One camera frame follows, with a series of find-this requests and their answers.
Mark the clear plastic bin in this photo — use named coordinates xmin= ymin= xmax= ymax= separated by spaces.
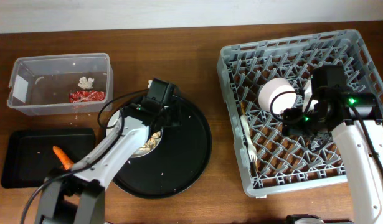
xmin=7 ymin=53 xmax=114 ymax=116

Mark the wooden chopstick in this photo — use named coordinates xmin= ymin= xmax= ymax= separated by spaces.
xmin=240 ymin=102 xmax=258 ymax=176

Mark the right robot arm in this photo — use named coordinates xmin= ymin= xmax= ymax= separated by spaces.
xmin=282 ymin=65 xmax=383 ymax=223

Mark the red snack wrapper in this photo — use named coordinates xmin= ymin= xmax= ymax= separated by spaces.
xmin=69 ymin=90 xmax=106 ymax=103

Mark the black rectangular tray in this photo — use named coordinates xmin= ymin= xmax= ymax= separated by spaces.
xmin=1 ymin=128 xmax=95 ymax=189

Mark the grey plate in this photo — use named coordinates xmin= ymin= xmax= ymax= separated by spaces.
xmin=108 ymin=110 xmax=163 ymax=158

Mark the pink saucer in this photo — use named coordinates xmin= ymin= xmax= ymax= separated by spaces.
xmin=258 ymin=78 xmax=296 ymax=114

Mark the round black tray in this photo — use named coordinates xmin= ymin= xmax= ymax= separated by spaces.
xmin=113 ymin=95 xmax=212 ymax=199

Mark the grey dishwasher rack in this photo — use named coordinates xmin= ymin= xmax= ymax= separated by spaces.
xmin=217 ymin=29 xmax=383 ymax=198

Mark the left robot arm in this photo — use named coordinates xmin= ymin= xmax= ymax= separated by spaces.
xmin=20 ymin=78 xmax=181 ymax=223

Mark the orange carrot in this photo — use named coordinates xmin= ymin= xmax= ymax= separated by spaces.
xmin=52 ymin=146 xmax=74 ymax=170

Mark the white plastic fork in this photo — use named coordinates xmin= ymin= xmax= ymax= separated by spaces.
xmin=240 ymin=115 xmax=257 ymax=163

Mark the crumpled white tissue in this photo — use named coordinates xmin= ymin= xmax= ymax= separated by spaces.
xmin=78 ymin=77 xmax=95 ymax=90

